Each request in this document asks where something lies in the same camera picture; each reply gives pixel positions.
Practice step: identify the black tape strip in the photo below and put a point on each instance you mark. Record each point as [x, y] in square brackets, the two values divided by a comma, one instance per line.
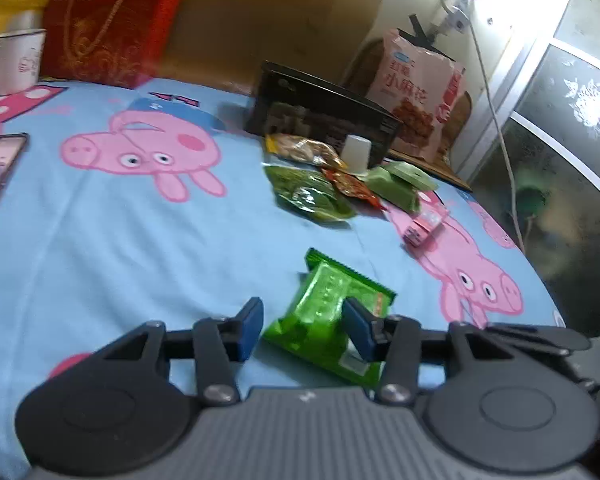
[422, 35]

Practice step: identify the light green snack packet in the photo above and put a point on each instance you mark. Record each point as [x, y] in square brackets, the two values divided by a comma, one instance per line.
[412, 174]
[392, 192]

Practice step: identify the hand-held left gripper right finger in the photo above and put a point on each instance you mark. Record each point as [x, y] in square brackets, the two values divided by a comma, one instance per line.
[361, 331]

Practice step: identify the dark green clear snack packet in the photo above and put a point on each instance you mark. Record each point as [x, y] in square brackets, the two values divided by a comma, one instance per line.
[305, 192]

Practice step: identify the yellow peanut snack packet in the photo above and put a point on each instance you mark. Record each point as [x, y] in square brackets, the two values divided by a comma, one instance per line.
[300, 150]

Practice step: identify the red snack packet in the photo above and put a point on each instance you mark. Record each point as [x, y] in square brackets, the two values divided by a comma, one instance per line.
[352, 187]

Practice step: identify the red gift bag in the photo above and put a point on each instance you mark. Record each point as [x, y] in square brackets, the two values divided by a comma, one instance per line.
[110, 25]

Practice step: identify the white power strip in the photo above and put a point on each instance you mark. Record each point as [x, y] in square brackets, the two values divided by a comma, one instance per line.
[455, 7]

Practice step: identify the large pink snack bag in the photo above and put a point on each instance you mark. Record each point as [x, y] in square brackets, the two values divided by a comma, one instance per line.
[420, 90]

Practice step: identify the small white cup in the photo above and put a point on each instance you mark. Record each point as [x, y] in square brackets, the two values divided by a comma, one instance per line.
[355, 152]

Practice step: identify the wood grain wall board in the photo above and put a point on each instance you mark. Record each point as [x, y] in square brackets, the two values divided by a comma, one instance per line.
[280, 10]

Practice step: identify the blue cartoon pig bedsheet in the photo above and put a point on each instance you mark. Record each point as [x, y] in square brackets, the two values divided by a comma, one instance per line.
[130, 250]

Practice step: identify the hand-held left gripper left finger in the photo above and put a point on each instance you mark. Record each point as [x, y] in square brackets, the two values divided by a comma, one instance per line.
[247, 331]

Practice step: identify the black tin box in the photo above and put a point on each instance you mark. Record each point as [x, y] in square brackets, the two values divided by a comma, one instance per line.
[320, 110]

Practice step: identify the white enamel mug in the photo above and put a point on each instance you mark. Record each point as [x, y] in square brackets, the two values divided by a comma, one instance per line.
[17, 60]

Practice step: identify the bright green snack packet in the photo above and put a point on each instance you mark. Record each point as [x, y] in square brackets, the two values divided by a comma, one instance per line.
[320, 305]

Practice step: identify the frosted glass door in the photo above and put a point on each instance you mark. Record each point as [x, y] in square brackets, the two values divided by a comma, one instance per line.
[570, 135]

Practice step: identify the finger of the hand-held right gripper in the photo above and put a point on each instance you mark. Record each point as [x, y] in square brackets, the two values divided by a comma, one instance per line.
[540, 337]

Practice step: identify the small pink carton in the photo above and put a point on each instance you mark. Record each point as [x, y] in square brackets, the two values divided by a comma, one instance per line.
[425, 225]

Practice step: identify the green blurred object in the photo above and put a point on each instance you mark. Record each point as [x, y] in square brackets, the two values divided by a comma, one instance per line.
[530, 200]

